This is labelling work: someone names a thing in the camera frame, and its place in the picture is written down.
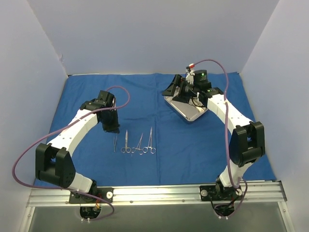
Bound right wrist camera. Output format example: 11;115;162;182
185;63;195;85

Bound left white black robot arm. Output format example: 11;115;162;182
35;90;120;203

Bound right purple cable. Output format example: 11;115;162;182
190;59;248;218

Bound steel forceps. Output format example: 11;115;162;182
142;127;156;154
131;133;144;155

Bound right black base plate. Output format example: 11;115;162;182
199;185;243;202

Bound aluminium front rail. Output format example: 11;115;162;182
27;181;287;207

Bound stainless steel instrument tray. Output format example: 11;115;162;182
164;96;208;122

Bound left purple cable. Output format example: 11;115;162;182
12;86;131;222

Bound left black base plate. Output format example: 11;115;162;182
69;187;114;204

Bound steel tweezers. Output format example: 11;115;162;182
113;135;117;152

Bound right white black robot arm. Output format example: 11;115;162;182
162;70;265;200

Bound steel surgical scissors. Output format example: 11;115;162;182
121;131;131;153

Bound purple cable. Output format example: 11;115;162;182
12;86;131;222
190;59;248;218

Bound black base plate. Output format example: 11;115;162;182
199;185;243;202
69;187;114;204

